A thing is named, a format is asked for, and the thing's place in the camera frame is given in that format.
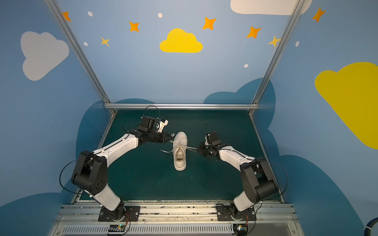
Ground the white sneaker shoe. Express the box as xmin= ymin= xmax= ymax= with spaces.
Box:
xmin=173 ymin=131 xmax=188 ymax=171

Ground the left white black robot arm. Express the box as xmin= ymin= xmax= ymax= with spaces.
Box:
xmin=71 ymin=130 xmax=175 ymax=222

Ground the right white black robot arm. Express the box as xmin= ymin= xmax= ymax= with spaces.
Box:
xmin=197 ymin=131 xmax=288 ymax=221

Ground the green table mat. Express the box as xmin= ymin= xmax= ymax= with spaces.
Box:
xmin=108 ymin=109 xmax=264 ymax=201

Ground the right green circuit board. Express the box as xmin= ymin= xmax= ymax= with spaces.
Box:
xmin=232 ymin=224 xmax=248 ymax=236

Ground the green circuit board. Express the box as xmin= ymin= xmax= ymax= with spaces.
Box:
xmin=107 ymin=224 xmax=127 ymax=236
xmin=232 ymin=224 xmax=248 ymax=236

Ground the left green circuit board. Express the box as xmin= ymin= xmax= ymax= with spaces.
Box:
xmin=107 ymin=224 xmax=127 ymax=236

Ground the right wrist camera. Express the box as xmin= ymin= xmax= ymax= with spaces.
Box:
xmin=205 ymin=133 xmax=211 ymax=146

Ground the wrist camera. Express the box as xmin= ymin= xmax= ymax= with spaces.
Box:
xmin=138 ymin=116 xmax=168 ymax=133
xmin=205 ymin=133 xmax=211 ymax=146

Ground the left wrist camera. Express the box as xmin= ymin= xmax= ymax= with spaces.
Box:
xmin=138 ymin=116 xmax=168 ymax=133

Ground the horizontal aluminium frame bar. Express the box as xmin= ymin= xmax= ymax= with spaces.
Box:
xmin=104 ymin=103 xmax=259 ymax=110

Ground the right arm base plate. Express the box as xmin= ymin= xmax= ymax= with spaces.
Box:
xmin=215 ymin=204 xmax=257 ymax=221

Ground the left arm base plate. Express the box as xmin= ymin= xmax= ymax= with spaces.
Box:
xmin=98 ymin=206 xmax=140 ymax=222

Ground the left aluminium frame post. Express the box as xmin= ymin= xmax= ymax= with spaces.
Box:
xmin=44 ymin=0 xmax=111 ymax=104

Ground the aluminium frame post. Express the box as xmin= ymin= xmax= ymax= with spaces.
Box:
xmin=44 ymin=0 xmax=111 ymax=104
xmin=248 ymin=0 xmax=307 ymax=118

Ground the aluminium rail base frame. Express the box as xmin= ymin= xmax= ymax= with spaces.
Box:
xmin=49 ymin=201 xmax=304 ymax=236

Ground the right aluminium frame post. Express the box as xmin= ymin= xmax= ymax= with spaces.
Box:
xmin=248 ymin=0 xmax=307 ymax=118

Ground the black corrugated hose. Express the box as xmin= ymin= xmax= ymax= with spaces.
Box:
xmin=364 ymin=216 xmax=378 ymax=236

